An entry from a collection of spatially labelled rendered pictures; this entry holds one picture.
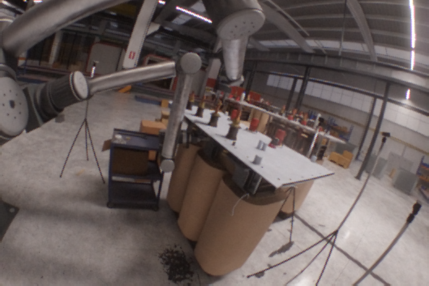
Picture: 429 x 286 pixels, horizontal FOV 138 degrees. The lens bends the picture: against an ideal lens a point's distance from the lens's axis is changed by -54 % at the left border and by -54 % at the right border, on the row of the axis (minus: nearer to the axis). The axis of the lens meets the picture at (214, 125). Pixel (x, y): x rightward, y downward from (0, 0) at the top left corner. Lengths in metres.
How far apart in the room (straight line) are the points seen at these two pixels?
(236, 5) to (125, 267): 1.94
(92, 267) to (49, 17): 1.78
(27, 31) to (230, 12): 0.63
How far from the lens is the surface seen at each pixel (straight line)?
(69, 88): 1.21
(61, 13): 0.64
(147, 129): 2.51
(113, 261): 1.91
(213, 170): 1.40
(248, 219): 1.20
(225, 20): 0.47
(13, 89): 0.71
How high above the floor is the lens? 1.65
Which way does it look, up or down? 11 degrees down
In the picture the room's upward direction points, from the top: 17 degrees clockwise
